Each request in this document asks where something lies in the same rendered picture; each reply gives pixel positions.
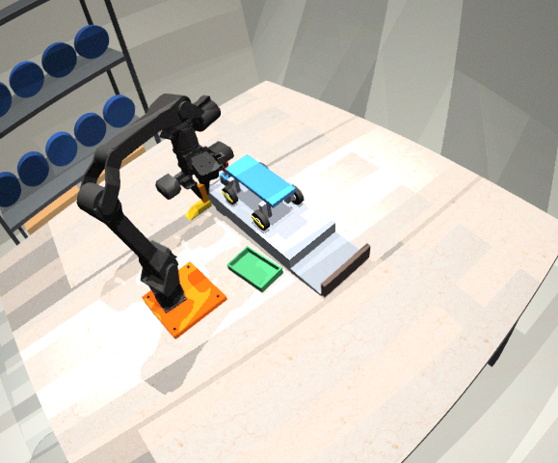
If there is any green tray floor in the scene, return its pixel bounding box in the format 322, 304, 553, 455
232, 252, 278, 285

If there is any green tray rim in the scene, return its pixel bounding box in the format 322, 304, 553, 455
227, 246, 283, 292

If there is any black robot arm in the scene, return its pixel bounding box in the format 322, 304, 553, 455
77, 94, 226, 313

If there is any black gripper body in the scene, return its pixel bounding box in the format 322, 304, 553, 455
155, 141, 234, 200

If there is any small blue-topped trolley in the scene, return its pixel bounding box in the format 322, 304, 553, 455
220, 155, 305, 231

